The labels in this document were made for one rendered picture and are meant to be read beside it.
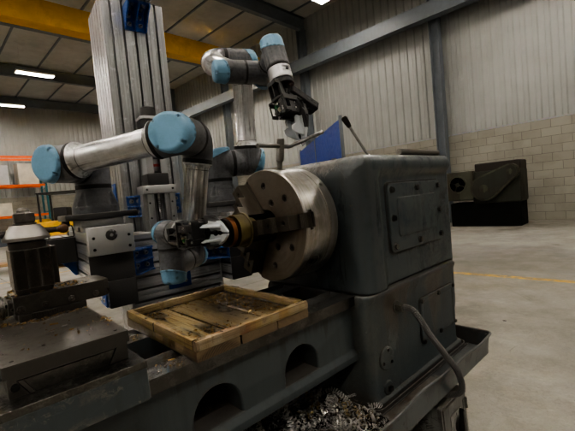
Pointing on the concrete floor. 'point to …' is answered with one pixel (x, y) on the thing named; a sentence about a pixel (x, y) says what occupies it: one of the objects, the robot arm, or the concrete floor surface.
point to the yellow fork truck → (53, 210)
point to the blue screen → (325, 145)
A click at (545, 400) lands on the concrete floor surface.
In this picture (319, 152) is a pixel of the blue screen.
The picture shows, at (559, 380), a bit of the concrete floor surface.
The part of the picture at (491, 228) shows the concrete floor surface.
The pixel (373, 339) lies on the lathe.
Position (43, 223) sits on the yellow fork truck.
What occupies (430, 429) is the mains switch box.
